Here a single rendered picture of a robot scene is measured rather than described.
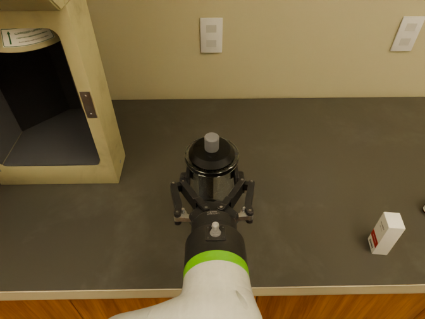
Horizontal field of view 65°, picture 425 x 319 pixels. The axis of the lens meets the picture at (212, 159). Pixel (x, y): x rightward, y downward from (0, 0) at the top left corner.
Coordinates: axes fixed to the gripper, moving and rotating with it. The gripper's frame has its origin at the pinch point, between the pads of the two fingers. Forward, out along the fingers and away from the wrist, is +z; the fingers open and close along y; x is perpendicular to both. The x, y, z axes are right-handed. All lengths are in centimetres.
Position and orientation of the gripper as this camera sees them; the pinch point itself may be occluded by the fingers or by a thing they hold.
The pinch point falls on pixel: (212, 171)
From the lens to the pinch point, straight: 69.7
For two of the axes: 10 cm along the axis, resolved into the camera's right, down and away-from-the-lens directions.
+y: -10.0, 0.1, -0.2
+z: -0.2, -5.2, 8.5
